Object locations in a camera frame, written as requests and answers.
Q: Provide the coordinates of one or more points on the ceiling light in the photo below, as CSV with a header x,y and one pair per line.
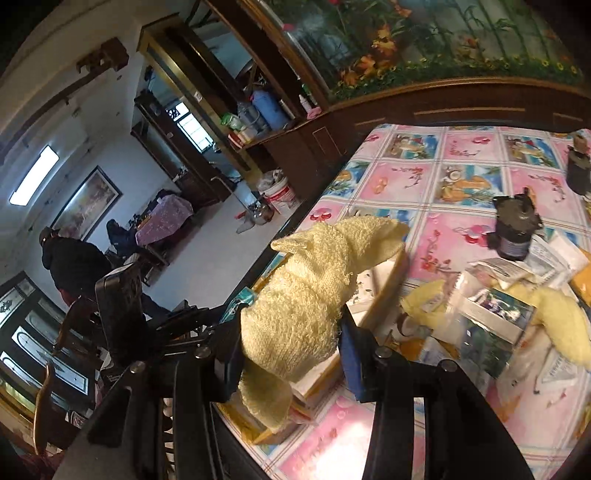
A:
x,y
34,175

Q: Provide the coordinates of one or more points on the white plastic packet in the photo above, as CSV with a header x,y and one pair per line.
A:
x,y
531,392

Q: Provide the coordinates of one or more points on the red and white box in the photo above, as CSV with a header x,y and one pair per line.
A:
x,y
242,137

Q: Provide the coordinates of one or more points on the steel kettle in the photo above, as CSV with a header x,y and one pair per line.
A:
x,y
259,213

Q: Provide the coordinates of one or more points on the table with floral cloth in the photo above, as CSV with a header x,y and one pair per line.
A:
x,y
164,217

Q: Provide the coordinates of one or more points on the small black electric motor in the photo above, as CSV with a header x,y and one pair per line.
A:
x,y
579,166

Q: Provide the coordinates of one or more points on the aquarium with plants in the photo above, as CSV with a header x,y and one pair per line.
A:
x,y
438,37

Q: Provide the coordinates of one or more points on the glass panel door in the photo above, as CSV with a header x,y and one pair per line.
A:
x,y
27,341

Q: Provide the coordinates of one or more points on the green bag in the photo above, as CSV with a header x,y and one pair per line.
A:
x,y
231,122

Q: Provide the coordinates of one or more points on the dark wooden cabinet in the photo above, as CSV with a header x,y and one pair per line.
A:
x,y
332,138

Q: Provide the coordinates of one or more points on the light blue wet wipes packet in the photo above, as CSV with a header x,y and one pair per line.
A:
x,y
242,300

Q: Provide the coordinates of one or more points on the white bottle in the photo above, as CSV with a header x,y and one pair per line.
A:
x,y
304,102

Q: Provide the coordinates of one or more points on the white bucket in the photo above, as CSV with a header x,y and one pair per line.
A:
x,y
282,196

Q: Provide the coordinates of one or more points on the wooden chair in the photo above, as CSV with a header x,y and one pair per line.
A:
x,y
46,406

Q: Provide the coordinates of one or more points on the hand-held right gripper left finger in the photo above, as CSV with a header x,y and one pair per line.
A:
x,y
228,364

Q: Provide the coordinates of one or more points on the blue thermos flask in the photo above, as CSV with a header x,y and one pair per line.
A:
x,y
270,108

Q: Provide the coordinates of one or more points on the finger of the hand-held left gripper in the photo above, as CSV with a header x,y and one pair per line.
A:
x,y
194,336
198,313

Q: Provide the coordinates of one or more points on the printed tablecloth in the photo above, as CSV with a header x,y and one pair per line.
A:
x,y
461,184

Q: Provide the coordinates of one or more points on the window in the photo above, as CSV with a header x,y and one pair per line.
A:
x,y
191,127

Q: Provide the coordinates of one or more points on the clear zip bag tropical print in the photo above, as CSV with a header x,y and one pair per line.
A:
x,y
489,318

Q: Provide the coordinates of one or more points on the grey water jug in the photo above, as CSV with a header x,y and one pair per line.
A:
x,y
251,117

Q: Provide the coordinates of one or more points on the white printed sachet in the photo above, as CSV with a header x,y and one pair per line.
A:
x,y
496,272
551,256

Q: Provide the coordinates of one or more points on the light blue printed packet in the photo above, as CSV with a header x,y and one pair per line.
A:
x,y
434,353

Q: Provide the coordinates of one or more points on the framed picture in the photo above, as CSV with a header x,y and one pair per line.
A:
x,y
85,205

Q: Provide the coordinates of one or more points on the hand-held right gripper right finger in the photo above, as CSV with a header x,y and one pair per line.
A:
x,y
358,364

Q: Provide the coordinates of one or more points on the yellow-taped cardboard box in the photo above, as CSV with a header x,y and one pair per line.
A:
x,y
364,295

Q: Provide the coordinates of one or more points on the person's left hand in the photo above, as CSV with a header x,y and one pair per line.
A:
x,y
167,429

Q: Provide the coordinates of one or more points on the large black electric motor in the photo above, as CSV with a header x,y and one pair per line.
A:
x,y
512,230

